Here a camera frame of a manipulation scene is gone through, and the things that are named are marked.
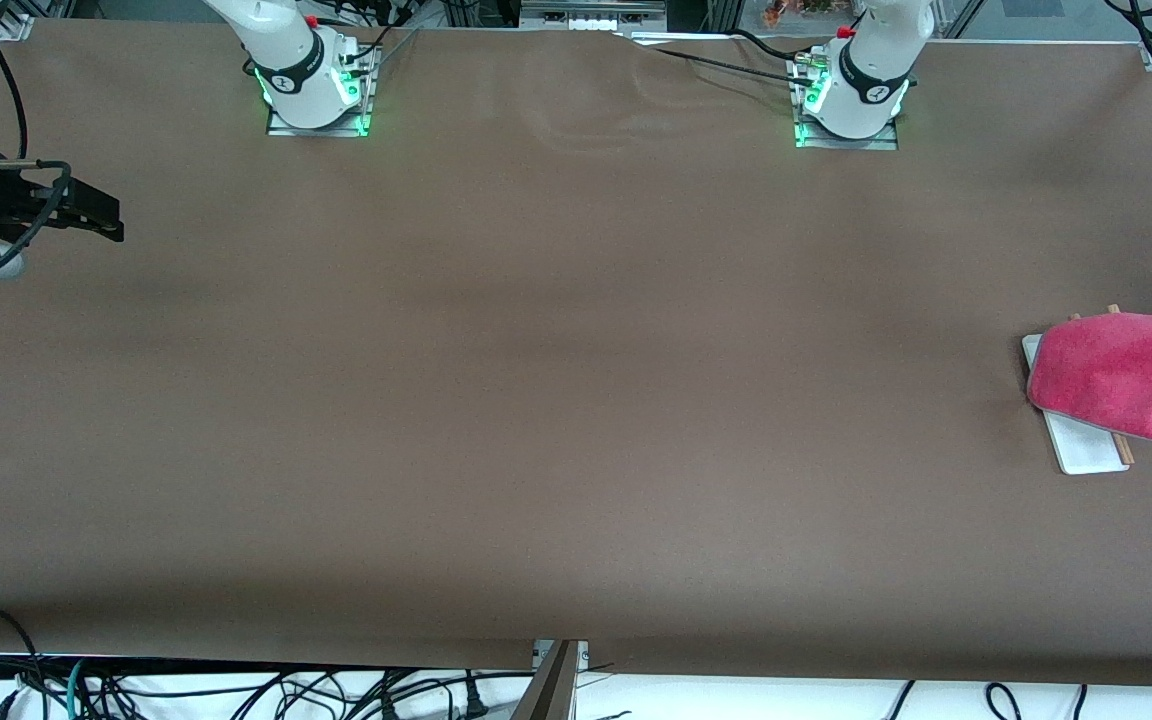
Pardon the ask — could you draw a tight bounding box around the pink and grey towel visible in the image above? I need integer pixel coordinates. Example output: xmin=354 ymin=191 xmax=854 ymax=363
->
xmin=1026 ymin=312 xmax=1152 ymax=453

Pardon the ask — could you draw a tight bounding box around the white rack base tray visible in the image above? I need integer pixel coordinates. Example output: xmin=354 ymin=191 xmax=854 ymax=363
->
xmin=1022 ymin=333 xmax=1131 ymax=476

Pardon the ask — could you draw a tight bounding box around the white power strip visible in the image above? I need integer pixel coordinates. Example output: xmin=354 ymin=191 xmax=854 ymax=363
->
xmin=519 ymin=0 xmax=669 ymax=33

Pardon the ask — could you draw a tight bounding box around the dark support beam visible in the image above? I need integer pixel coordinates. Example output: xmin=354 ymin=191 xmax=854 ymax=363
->
xmin=511 ymin=640 xmax=579 ymax=720

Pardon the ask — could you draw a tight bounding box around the orange patterned object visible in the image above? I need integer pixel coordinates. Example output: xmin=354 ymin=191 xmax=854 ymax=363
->
xmin=762 ymin=0 xmax=862 ymax=26

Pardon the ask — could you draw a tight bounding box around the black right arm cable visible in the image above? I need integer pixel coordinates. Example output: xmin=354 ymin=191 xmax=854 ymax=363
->
xmin=0 ymin=45 xmax=72 ymax=281

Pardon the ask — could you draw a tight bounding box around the black cable on table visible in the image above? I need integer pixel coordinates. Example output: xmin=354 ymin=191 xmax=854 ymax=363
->
xmin=636 ymin=42 xmax=817 ymax=81
xmin=731 ymin=28 xmax=812 ymax=61

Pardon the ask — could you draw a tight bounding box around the silver table edge bracket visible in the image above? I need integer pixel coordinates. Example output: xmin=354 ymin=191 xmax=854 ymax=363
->
xmin=533 ymin=640 xmax=590 ymax=673

